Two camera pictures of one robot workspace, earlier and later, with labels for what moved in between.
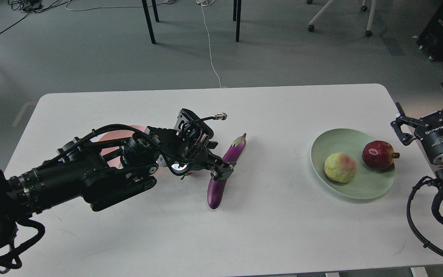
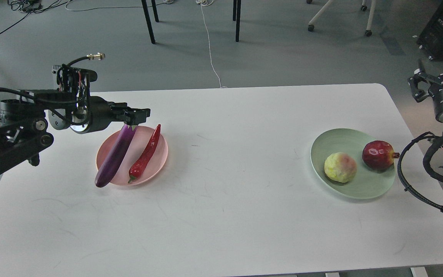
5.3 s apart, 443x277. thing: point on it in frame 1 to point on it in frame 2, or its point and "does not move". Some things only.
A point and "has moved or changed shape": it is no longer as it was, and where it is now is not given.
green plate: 367,183 does not move
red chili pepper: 187,174 has moved or changed shape
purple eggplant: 216,186 has moved or changed shape
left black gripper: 189,149 to 101,112
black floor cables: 30,6 does not move
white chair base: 368,32 does not move
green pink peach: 340,167 does not move
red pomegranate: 379,155 does not move
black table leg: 237,15 does not move
